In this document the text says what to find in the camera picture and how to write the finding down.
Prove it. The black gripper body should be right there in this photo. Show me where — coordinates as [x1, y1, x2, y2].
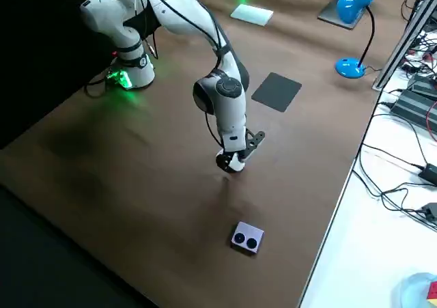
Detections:
[215, 150, 237, 172]

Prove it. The silver grey laptop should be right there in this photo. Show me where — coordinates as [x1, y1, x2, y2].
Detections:
[317, 0, 368, 31]

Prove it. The blue desk lamp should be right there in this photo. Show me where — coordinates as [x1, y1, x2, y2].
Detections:
[335, 0, 376, 79]

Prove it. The black square mouse pad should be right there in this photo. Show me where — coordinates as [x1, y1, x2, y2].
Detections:
[251, 72, 302, 113]

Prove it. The purple flip phone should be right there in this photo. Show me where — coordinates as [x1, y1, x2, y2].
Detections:
[230, 221, 266, 256]

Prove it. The dark grey power supply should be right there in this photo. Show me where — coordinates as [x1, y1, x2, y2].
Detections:
[391, 89, 437, 131]

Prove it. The black power brick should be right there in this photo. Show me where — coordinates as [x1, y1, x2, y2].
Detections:
[419, 163, 437, 182]

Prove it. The light blue plastic container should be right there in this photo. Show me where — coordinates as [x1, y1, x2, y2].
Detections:
[399, 272, 437, 308]

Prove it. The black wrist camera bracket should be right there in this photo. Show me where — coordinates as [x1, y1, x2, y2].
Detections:
[238, 130, 266, 162]

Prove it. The grey aluminium post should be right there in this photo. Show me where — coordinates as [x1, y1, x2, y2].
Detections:
[371, 0, 437, 91]

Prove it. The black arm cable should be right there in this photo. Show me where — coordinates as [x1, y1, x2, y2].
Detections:
[135, 0, 229, 150]

